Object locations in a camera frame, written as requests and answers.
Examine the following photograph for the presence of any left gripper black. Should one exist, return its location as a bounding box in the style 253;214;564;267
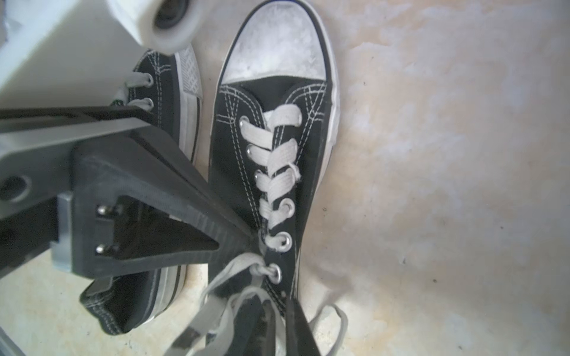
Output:
1;107;255;278

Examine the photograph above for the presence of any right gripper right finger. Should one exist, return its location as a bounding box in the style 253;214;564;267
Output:
285;297;321;356

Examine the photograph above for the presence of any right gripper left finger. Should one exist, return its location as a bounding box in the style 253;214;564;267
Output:
231;297;276;356

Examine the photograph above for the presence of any black canvas sneaker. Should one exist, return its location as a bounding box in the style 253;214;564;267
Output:
69;47;205;335
167;1;340;355

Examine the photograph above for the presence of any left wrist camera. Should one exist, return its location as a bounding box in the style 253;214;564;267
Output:
1;0;213;109

